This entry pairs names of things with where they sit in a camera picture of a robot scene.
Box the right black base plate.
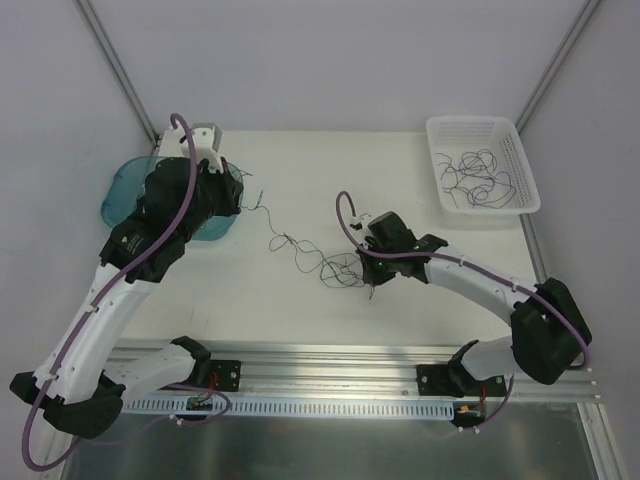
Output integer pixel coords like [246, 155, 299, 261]
[415, 363, 507, 398]

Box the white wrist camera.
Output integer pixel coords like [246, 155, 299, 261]
[156, 123, 223, 173]
[349, 213, 372, 231]

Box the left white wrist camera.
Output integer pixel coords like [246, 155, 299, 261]
[156, 123, 223, 173]

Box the aluminium mounting rail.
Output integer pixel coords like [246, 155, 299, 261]
[107, 339, 603, 403]

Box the aluminium frame post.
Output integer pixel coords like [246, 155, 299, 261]
[515, 0, 605, 134]
[73, 0, 160, 147]

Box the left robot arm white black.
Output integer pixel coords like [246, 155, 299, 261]
[10, 157, 244, 439]

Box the teal translucent plastic bin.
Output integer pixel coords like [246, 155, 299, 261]
[100, 156, 238, 242]

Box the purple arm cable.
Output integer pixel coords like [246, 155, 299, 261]
[334, 190, 595, 441]
[22, 112, 234, 472]

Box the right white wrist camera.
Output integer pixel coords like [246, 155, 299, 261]
[349, 213, 372, 231]

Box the white perforated plastic basket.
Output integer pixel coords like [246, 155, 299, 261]
[426, 115, 541, 229]

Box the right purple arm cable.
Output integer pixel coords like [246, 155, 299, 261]
[334, 190, 595, 441]

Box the bundle of thin cables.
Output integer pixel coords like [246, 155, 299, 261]
[234, 169, 381, 301]

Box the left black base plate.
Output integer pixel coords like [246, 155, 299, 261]
[203, 360, 242, 392]

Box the white slotted cable duct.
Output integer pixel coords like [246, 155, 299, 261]
[123, 394, 454, 421]

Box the left aluminium frame post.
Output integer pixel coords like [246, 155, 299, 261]
[73, 0, 160, 147]

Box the purple thin cable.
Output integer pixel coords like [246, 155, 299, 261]
[452, 148, 501, 201]

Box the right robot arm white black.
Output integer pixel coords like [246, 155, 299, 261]
[349, 211, 592, 398]

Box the right aluminium frame post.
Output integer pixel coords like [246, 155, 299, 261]
[515, 0, 605, 134]

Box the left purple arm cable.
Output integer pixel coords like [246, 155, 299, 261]
[22, 112, 234, 472]

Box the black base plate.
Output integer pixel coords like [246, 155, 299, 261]
[415, 363, 507, 398]
[203, 360, 242, 392]

